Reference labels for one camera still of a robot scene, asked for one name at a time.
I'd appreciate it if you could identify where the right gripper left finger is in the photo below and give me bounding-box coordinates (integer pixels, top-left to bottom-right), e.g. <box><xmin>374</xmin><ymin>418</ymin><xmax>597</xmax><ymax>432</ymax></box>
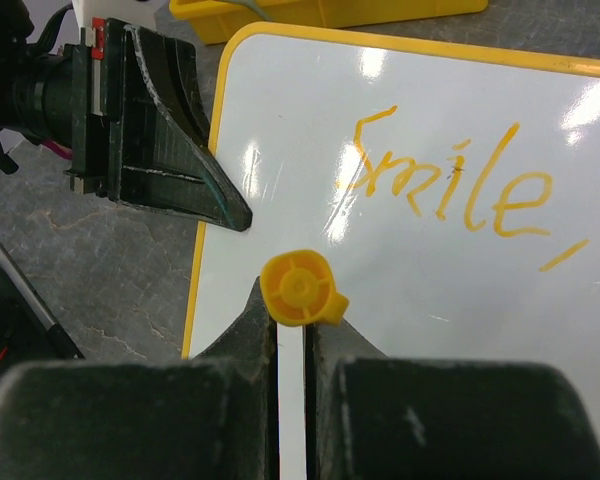
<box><xmin>0</xmin><ymin>286</ymin><xmax>279</xmax><ymax>479</ymax></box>

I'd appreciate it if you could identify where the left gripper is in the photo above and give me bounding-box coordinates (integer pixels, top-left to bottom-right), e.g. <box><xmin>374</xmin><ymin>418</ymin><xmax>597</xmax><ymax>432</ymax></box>
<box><xmin>64</xmin><ymin>18</ymin><xmax>253</xmax><ymax>231</ymax></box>

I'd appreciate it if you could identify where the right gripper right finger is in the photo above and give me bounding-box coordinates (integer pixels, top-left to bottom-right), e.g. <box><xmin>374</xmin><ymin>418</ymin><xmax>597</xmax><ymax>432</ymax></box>
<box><xmin>304</xmin><ymin>322</ymin><xmax>600</xmax><ymax>479</ymax></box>

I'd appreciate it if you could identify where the white marker with yellow cap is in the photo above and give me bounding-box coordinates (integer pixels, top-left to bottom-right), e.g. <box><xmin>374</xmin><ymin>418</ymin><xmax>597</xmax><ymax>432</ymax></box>
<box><xmin>259</xmin><ymin>249</ymin><xmax>349</xmax><ymax>479</ymax></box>

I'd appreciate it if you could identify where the whiteboard with yellow frame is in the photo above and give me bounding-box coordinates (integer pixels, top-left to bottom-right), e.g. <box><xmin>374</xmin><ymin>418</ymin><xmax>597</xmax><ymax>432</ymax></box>
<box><xmin>181</xmin><ymin>20</ymin><xmax>600</xmax><ymax>361</ymax></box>

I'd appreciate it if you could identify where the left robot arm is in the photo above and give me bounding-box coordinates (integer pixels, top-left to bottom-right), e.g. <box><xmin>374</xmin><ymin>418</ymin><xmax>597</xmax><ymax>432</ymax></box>
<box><xmin>0</xmin><ymin>1</ymin><xmax>252</xmax><ymax>232</ymax></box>

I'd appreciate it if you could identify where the yellow plastic bin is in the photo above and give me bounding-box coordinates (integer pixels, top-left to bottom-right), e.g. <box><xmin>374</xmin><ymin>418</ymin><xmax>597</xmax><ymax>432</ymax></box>
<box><xmin>168</xmin><ymin>0</ymin><xmax>489</xmax><ymax>45</ymax></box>

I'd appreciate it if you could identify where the purple snack bag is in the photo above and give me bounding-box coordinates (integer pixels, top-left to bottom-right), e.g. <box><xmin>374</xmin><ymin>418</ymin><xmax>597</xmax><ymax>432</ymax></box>
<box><xmin>42</xmin><ymin>140</ymin><xmax>73</xmax><ymax>160</ymax></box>

